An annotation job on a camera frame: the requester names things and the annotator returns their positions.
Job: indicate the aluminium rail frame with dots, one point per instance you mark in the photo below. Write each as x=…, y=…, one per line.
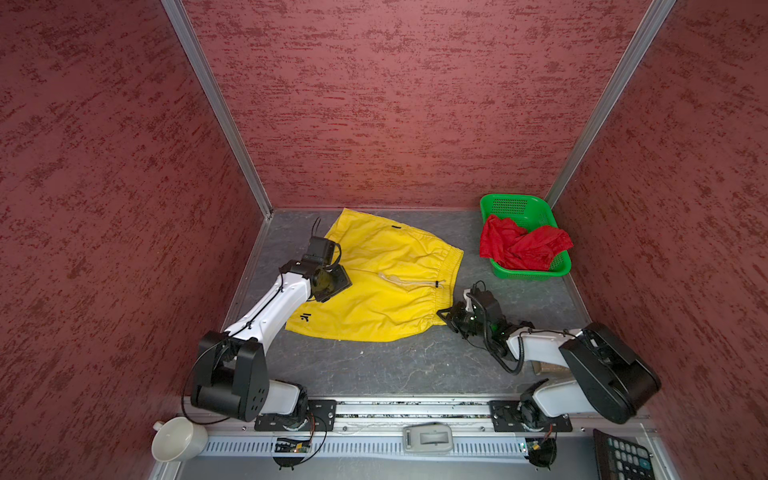
x=468, y=416

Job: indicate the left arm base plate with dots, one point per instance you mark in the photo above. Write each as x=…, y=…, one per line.
x=314, y=414

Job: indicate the black calculator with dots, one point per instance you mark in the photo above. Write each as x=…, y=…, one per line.
x=619, y=459

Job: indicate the right corner aluminium post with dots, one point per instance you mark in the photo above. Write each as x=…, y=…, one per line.
x=647, y=30

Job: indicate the yellow shorts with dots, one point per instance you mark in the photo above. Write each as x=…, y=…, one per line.
x=401, y=277

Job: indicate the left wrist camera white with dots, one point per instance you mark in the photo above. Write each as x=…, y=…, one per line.
x=322, y=251

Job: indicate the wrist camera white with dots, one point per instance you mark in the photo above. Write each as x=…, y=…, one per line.
x=322, y=251
x=485, y=299

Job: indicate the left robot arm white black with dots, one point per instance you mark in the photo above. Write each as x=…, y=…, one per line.
x=230, y=375

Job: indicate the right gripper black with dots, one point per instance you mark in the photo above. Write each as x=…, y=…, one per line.
x=452, y=317

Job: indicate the small wooden block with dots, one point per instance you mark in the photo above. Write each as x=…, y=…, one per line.
x=544, y=369

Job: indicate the green plastic basket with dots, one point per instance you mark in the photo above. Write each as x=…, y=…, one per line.
x=530, y=213

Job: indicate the left corner aluminium post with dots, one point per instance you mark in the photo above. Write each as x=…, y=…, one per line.
x=182, y=26

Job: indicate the right circuit board with wires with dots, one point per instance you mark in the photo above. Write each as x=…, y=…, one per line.
x=542, y=452

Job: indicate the white slotted cable duct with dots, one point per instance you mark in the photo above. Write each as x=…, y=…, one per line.
x=492, y=449

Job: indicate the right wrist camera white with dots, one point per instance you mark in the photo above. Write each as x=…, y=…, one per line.
x=485, y=299

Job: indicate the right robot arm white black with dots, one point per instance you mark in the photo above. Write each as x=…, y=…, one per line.
x=603, y=374

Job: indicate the corner aluminium post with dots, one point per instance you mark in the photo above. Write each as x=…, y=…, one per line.
x=182, y=26
x=647, y=30

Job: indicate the red shorts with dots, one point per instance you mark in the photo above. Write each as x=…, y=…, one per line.
x=514, y=248

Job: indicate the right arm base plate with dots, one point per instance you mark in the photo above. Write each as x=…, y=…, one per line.
x=525, y=417

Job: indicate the circuit board with wires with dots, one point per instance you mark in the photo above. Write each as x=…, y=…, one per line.
x=542, y=452
x=294, y=447

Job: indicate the left circuit board with wires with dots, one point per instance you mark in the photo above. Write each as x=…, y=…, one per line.
x=294, y=447

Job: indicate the white ceramic cup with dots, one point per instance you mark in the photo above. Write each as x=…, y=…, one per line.
x=178, y=440

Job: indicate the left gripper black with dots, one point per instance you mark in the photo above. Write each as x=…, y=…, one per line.
x=342, y=283

